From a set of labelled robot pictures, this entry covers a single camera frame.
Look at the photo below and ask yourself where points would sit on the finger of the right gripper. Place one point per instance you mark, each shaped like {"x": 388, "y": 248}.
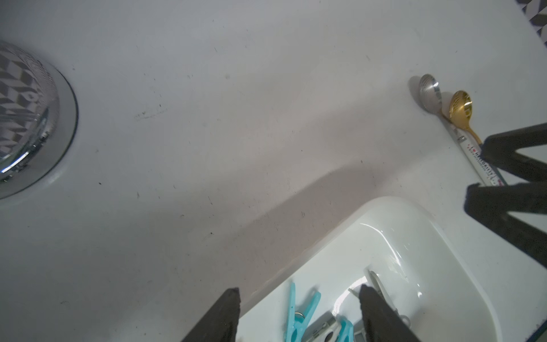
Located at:
{"x": 492, "y": 207}
{"x": 500, "y": 150}

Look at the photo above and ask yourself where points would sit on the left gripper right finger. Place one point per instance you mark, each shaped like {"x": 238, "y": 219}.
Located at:
{"x": 381, "y": 323}

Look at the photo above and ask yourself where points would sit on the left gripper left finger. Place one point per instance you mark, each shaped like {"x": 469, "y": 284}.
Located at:
{"x": 220, "y": 322}

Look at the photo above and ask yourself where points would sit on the grey clothespin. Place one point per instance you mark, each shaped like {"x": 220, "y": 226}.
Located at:
{"x": 375, "y": 282}
{"x": 325, "y": 329}

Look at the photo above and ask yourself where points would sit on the teal clothespin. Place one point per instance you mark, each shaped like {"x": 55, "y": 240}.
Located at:
{"x": 298, "y": 322}
{"x": 346, "y": 332}

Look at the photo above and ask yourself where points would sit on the white plastic storage box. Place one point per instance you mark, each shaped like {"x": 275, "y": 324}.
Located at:
{"x": 400, "y": 241}

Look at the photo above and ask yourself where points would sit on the gold spoon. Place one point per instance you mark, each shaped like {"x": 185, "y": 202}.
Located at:
{"x": 460, "y": 113}

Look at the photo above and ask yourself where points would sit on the silver spoon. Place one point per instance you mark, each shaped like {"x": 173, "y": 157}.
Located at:
{"x": 430, "y": 98}

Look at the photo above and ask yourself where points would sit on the chrome wire stand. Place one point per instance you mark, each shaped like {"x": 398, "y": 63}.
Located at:
{"x": 39, "y": 118}

